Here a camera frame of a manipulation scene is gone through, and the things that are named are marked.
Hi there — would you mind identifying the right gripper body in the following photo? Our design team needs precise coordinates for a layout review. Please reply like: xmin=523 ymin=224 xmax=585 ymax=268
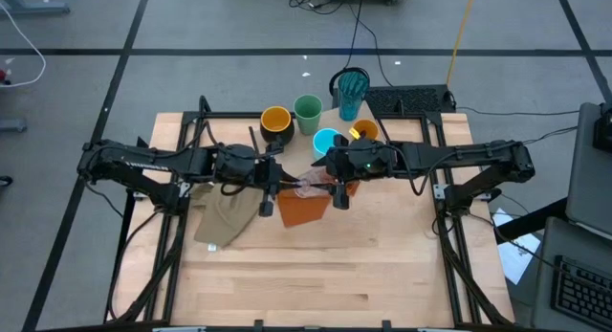
xmin=329 ymin=135 xmax=399 ymax=211

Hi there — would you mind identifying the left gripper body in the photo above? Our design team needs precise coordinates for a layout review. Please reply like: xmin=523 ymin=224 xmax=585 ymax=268
xmin=252 ymin=156 xmax=289 ymax=219

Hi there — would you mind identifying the clear glass footed mug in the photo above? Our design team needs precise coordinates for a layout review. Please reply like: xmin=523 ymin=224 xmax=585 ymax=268
xmin=293 ymin=166 xmax=337 ymax=200

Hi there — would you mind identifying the turquoise plastic mug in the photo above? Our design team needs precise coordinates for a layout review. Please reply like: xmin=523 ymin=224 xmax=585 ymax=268
xmin=312 ymin=126 xmax=343 ymax=162

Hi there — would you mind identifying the orange plastic cup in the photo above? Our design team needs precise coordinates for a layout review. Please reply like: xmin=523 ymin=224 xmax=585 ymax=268
xmin=350 ymin=118 xmax=381 ymax=143

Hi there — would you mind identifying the black mug with orange inside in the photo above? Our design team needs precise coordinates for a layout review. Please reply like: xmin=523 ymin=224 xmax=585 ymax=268
xmin=258 ymin=104 xmax=296 ymax=145

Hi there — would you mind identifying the green plastic cup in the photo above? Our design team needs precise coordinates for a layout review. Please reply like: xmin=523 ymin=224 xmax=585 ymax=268
xmin=292 ymin=93 xmax=325 ymax=137

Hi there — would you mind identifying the blue faceted plastic tumbler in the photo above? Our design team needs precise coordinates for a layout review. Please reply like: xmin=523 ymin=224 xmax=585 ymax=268
xmin=337 ymin=70 xmax=371 ymax=122

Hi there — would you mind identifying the wooden shelf with black legs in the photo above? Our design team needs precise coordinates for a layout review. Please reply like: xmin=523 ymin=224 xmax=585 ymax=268
xmin=248 ymin=101 xmax=397 ymax=181

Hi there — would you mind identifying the orange cloth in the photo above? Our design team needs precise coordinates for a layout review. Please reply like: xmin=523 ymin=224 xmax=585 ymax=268
xmin=276 ymin=175 xmax=361 ymax=230

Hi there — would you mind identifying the khaki cloth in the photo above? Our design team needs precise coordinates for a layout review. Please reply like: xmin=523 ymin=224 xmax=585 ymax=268
xmin=190 ymin=180 xmax=267 ymax=254

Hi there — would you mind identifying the black perforated box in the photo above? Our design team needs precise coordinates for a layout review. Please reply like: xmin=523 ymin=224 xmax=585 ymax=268
xmin=331 ymin=83 xmax=457 ymax=118

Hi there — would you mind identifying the white paper sheet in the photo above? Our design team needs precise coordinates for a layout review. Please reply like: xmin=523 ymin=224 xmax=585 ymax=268
xmin=492 ymin=207 xmax=542 ymax=287

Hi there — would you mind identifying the black desk device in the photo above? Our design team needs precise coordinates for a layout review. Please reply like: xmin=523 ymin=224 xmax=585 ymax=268
xmin=592 ymin=103 xmax=612 ymax=155

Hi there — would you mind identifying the black keyboard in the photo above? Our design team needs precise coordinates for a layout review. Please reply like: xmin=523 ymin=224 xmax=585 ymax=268
xmin=550 ymin=255 xmax=612 ymax=331

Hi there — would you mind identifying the grey table leg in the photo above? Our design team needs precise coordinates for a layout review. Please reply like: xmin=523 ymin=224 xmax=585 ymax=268
xmin=0 ymin=0 xmax=72 ymax=16

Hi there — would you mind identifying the black aluminium table frame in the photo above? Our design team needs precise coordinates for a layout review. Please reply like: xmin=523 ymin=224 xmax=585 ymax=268
xmin=103 ymin=96 xmax=515 ymax=332

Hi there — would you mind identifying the black floor cable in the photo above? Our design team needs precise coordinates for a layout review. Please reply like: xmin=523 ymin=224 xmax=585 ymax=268
xmin=342 ymin=0 xmax=394 ymax=88

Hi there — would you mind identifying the yellow cable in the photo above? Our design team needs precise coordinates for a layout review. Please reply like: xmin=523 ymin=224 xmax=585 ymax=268
xmin=445 ymin=0 xmax=479 ymax=90

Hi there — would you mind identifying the thin black cable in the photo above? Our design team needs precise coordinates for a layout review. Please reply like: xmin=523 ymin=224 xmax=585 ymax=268
xmin=455 ymin=105 xmax=580 ymax=119
xmin=523 ymin=125 xmax=579 ymax=146

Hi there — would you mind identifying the white cable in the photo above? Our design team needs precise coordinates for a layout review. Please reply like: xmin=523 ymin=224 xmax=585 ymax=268
xmin=0 ymin=1 xmax=48 ymax=90

